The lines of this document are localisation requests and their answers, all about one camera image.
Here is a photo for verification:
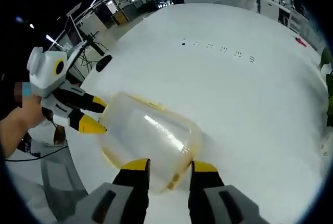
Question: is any black monitor stand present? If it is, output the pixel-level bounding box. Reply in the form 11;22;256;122
78;18;111;56

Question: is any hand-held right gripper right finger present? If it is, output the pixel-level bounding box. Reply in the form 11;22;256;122
188;160;264;224

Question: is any wooden box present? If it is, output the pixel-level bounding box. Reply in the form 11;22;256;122
111;10;130;26

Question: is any person's left hand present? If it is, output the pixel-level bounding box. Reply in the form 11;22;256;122
20;95;54;131

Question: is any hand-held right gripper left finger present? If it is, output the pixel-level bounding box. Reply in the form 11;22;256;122
73;158;151;224

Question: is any clear plastic food container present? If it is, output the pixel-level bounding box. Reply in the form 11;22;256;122
97;91;203;196

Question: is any small red object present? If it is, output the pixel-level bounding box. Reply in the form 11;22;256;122
293;35;310;48

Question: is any black oval object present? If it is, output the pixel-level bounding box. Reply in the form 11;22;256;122
96;54;113;73

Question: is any black cable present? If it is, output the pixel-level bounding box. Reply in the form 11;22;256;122
5;119;70;163

